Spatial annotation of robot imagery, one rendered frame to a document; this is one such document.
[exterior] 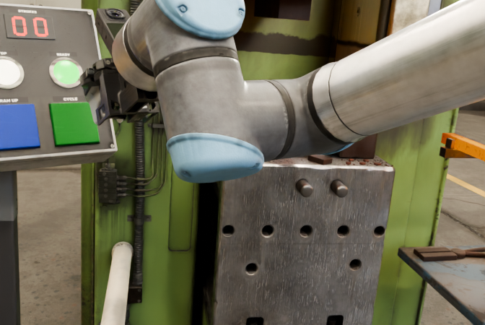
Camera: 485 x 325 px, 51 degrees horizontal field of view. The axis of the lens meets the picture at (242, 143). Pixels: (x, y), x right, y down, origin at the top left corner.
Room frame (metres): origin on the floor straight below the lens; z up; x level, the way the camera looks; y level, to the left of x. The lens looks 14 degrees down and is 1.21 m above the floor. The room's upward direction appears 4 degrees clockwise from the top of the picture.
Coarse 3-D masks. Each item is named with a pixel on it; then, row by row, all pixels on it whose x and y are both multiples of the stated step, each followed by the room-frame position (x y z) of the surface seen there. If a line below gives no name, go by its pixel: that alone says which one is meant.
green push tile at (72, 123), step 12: (60, 108) 0.86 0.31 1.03; (72, 108) 0.87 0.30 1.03; (84, 108) 0.88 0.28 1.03; (60, 120) 0.85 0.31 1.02; (72, 120) 0.86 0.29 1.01; (84, 120) 0.87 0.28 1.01; (60, 132) 0.84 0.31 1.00; (72, 132) 0.85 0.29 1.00; (84, 132) 0.86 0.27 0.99; (96, 132) 0.87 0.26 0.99; (60, 144) 0.83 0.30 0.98; (72, 144) 0.85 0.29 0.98
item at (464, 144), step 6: (444, 138) 1.11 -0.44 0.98; (456, 138) 1.07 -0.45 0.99; (462, 138) 1.07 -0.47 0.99; (456, 144) 1.07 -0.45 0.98; (462, 144) 1.05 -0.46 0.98; (468, 144) 1.03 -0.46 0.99; (474, 144) 1.02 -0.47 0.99; (480, 144) 1.02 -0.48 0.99; (462, 150) 1.04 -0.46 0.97; (468, 150) 1.02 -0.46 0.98; (474, 150) 1.01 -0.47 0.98; (480, 150) 0.99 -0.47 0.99; (474, 156) 1.00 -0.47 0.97; (480, 156) 0.99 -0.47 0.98
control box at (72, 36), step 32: (0, 32) 0.88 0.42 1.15; (32, 32) 0.91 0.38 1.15; (64, 32) 0.94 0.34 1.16; (96, 32) 0.98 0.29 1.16; (32, 64) 0.88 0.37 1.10; (0, 96) 0.82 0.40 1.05; (32, 96) 0.85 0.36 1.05; (64, 96) 0.88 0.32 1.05; (0, 160) 0.77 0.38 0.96; (32, 160) 0.81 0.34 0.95; (64, 160) 0.86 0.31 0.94; (96, 160) 0.92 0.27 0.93
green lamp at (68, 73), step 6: (54, 66) 0.90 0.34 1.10; (60, 66) 0.90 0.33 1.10; (66, 66) 0.91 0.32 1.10; (72, 66) 0.91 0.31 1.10; (54, 72) 0.89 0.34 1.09; (60, 72) 0.90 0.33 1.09; (66, 72) 0.90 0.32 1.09; (72, 72) 0.91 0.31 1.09; (78, 72) 0.92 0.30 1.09; (60, 78) 0.89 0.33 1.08; (66, 78) 0.90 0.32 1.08; (72, 78) 0.90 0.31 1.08; (78, 78) 0.91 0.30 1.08
